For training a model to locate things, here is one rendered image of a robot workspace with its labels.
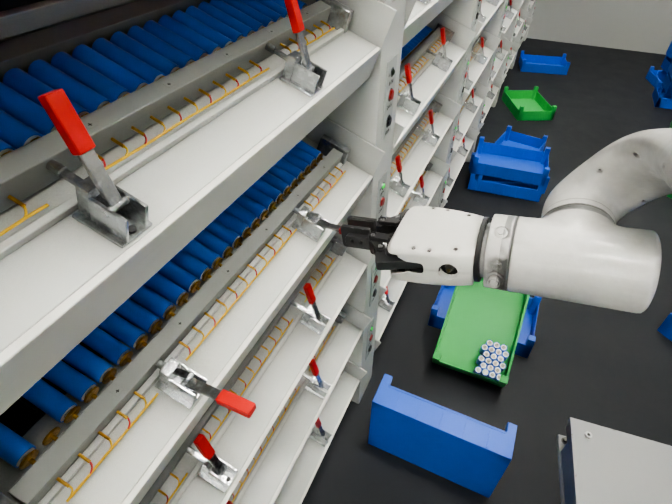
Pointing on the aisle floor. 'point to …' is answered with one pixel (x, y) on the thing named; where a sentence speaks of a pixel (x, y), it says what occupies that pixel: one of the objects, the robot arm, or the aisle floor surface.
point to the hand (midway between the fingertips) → (360, 232)
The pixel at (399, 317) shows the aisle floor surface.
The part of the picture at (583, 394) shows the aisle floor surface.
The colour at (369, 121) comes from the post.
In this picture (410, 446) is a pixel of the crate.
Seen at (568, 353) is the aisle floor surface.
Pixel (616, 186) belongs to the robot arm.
